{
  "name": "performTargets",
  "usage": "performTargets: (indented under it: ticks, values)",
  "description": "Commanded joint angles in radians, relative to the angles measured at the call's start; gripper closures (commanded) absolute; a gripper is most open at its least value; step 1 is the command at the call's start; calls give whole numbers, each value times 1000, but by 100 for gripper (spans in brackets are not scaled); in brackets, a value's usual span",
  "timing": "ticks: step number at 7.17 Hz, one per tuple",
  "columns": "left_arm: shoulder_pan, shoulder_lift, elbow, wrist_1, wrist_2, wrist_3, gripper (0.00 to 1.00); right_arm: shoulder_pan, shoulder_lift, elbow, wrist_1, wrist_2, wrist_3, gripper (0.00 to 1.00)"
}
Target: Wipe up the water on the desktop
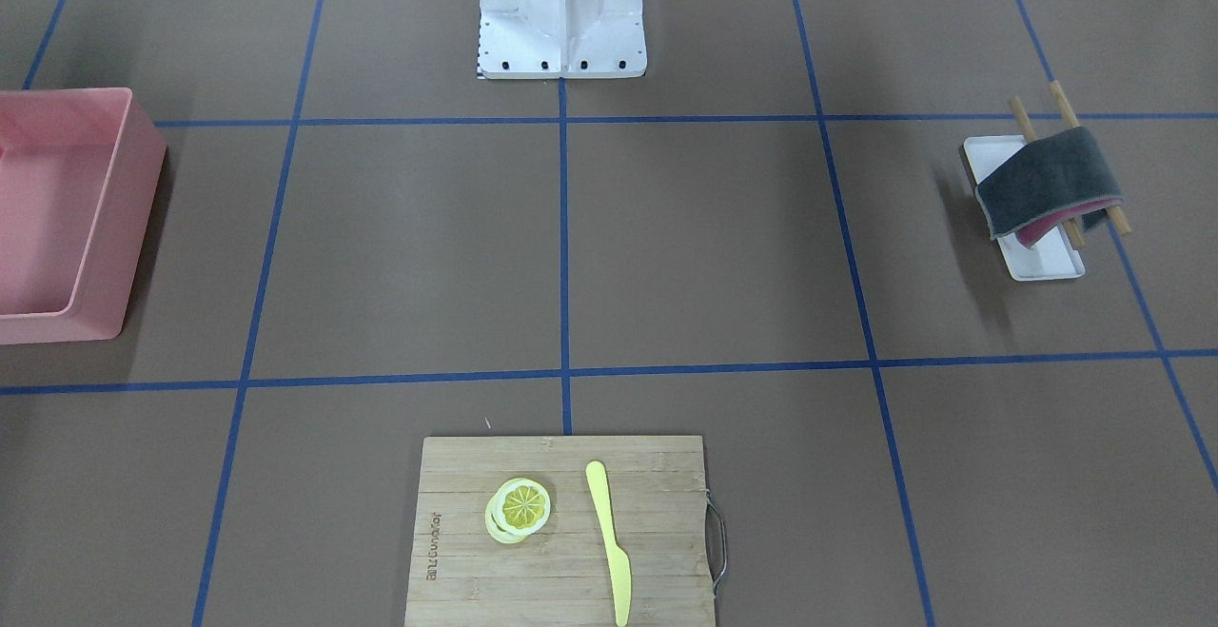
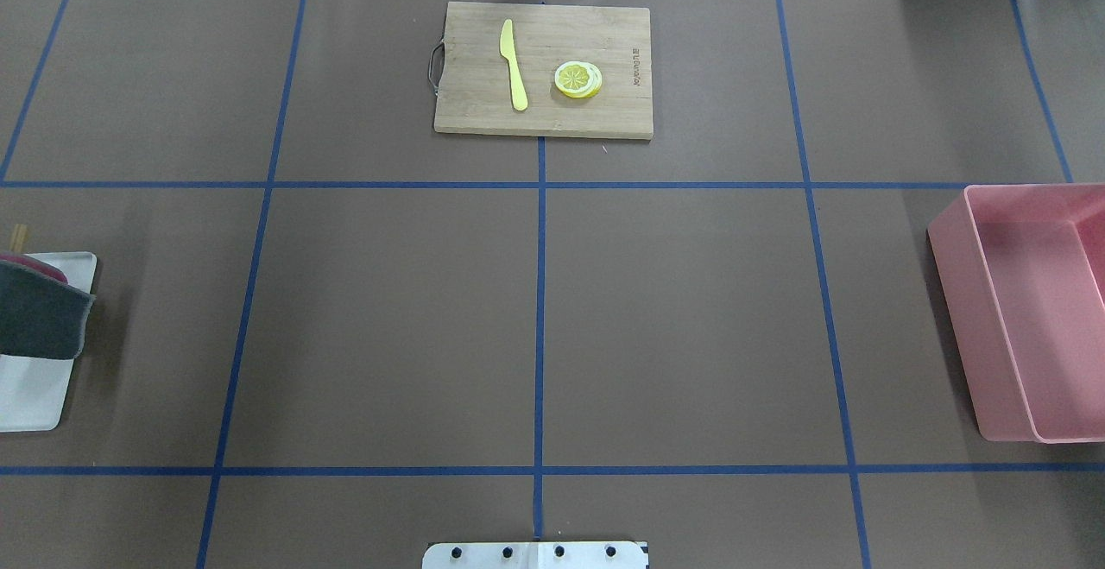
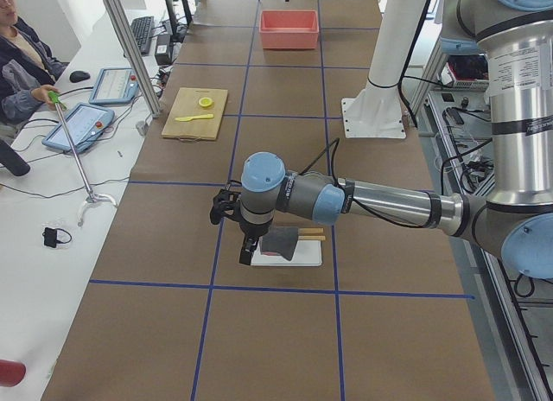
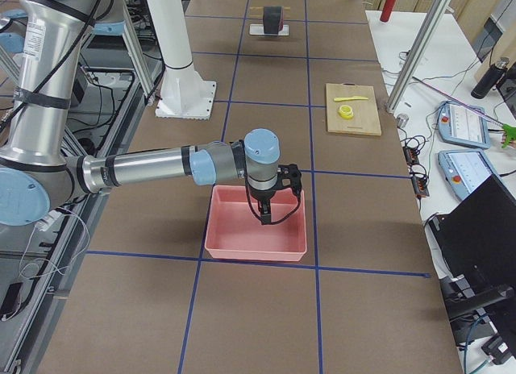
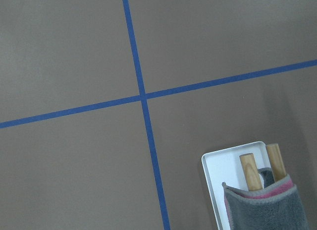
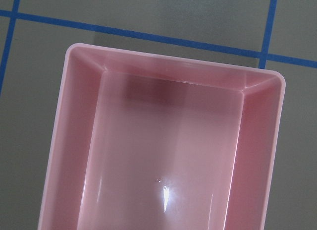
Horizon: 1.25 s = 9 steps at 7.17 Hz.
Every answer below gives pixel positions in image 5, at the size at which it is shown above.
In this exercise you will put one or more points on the grey and pink cloth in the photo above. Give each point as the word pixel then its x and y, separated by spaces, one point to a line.
pixel 276 207

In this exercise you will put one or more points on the white rectangular tray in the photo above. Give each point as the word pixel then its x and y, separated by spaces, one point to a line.
pixel 225 166

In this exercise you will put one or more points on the wooden rack rod near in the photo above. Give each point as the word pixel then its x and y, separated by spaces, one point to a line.
pixel 250 171

